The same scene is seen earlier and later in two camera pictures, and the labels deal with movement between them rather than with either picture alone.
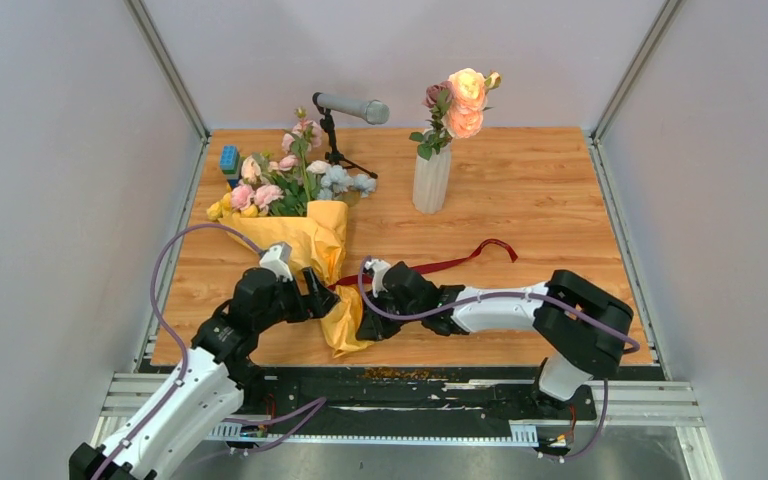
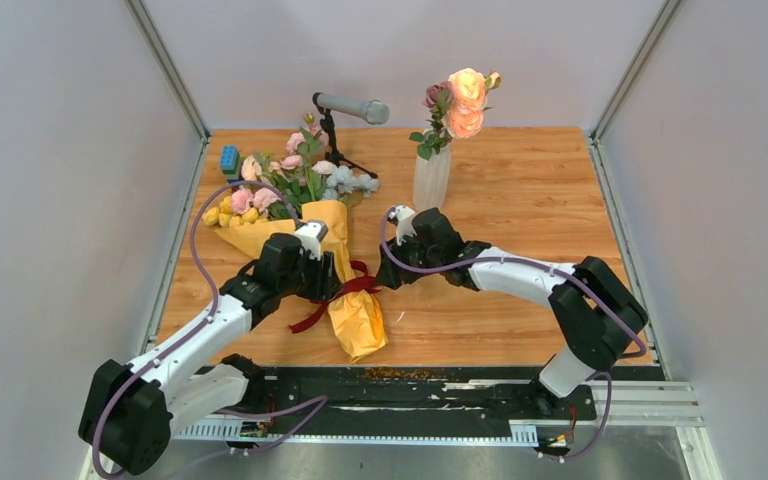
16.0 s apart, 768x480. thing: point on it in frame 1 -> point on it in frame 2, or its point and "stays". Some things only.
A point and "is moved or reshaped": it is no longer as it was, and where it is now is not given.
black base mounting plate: x=408 y=396 stays
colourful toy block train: x=230 y=164 stays
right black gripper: x=373 y=327 -> x=391 y=278
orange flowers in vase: x=456 y=109 stays
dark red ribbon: x=427 y=268 is moved or reshaped
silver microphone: x=374 y=111 stays
